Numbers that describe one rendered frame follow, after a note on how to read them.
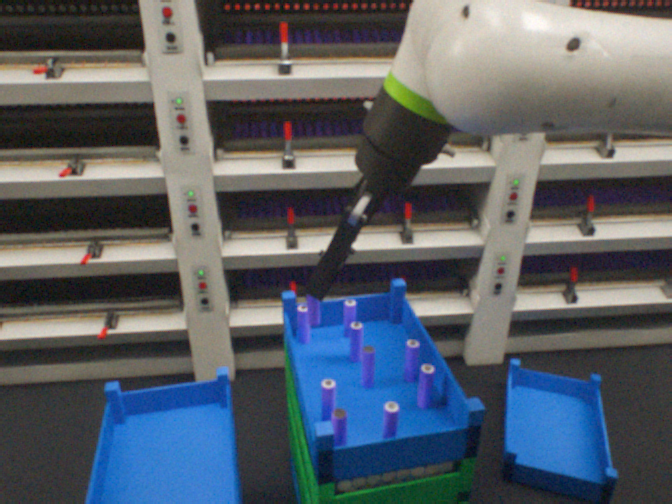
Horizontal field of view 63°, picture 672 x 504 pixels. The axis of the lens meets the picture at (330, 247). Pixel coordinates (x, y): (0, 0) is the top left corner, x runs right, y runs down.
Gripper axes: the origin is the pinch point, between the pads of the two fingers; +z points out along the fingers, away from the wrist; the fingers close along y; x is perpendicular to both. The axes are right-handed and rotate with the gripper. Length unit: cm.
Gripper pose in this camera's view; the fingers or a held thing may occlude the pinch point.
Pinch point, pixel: (326, 272)
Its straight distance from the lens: 73.7
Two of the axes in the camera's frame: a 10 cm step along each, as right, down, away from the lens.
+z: -4.0, 7.4, 5.4
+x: -8.6, -5.0, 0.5
